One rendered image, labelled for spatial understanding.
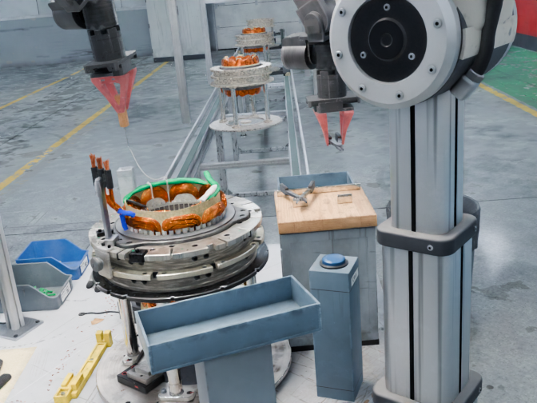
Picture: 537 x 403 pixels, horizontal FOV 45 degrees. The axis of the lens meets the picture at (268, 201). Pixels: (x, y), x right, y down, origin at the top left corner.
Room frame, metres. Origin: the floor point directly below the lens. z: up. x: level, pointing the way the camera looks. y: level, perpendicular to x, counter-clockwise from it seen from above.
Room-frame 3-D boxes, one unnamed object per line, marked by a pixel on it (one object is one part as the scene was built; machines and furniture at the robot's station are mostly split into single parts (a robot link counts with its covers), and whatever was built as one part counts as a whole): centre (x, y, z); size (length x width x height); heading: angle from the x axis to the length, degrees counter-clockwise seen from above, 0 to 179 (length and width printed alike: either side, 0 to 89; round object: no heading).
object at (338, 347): (1.03, -0.10, 0.91); 0.07 x 0.07 x 0.25; 68
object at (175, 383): (1.02, 0.20, 0.91); 0.02 x 0.02 x 0.21
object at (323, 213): (1.27, -0.11, 1.05); 0.20 x 0.19 x 0.02; 0
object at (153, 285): (1.15, 0.17, 1.05); 0.29 x 0.29 x 0.06
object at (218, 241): (1.15, 0.17, 1.09); 0.32 x 0.32 x 0.01
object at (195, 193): (1.22, 0.16, 1.12); 0.06 x 0.02 x 0.04; 88
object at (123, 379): (1.08, 0.27, 0.81); 0.08 x 0.05 x 0.01; 52
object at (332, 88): (1.29, -0.14, 1.30); 0.10 x 0.07 x 0.07; 91
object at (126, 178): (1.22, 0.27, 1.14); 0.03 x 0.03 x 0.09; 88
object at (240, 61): (3.43, 0.08, 1.05); 0.22 x 0.22 x 0.20
